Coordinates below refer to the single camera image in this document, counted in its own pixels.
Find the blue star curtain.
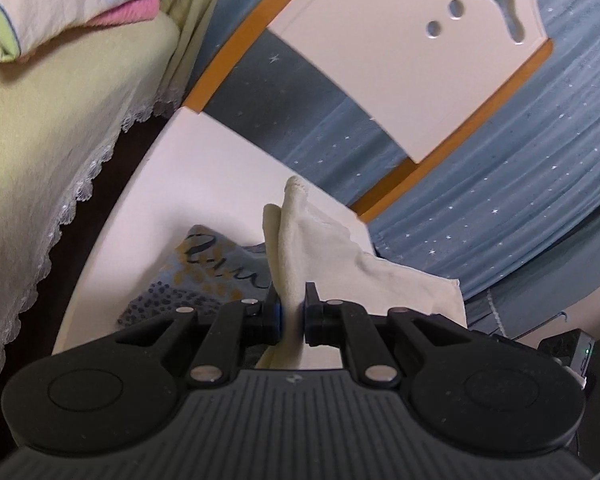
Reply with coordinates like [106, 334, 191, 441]
[206, 0, 600, 338]

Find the white wooden chair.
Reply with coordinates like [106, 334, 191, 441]
[54, 0, 550, 351]

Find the pink folded towel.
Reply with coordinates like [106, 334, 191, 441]
[82, 0, 160, 27]

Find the green covered sofa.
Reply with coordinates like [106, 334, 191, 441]
[0, 0, 218, 374]

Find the blue patterned folded garment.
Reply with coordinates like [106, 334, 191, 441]
[118, 224, 271, 327]

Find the beige garment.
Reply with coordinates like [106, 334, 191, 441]
[257, 177, 467, 370]

